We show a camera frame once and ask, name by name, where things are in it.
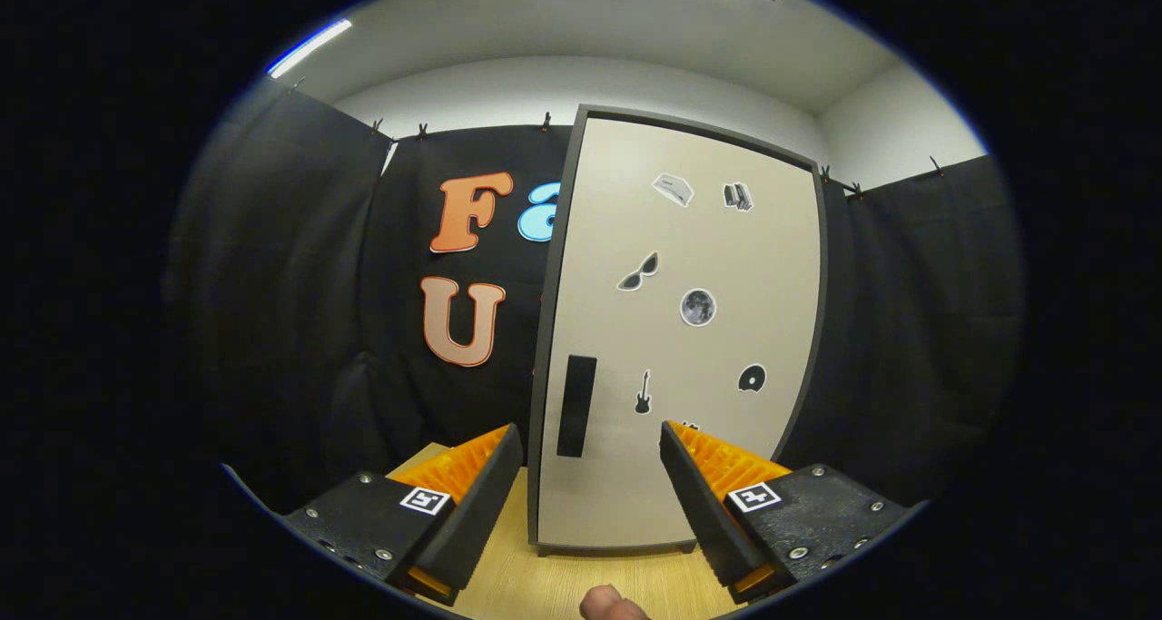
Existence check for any black door handle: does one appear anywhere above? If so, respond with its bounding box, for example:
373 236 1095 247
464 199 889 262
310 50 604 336
556 355 598 458

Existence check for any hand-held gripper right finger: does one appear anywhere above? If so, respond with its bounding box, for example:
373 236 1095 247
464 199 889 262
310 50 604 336
659 420 927 605

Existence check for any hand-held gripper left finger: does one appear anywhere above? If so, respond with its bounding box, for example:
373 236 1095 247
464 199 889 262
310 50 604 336
281 423 525 603

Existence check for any dark grey shoe cabinet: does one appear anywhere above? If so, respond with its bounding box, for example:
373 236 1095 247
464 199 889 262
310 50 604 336
527 104 829 557

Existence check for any narrow ceiling light panel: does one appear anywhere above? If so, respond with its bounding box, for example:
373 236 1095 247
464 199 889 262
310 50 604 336
266 18 353 80

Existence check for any black backdrop cloth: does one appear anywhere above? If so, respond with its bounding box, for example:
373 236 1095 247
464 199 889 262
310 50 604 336
163 80 1025 512

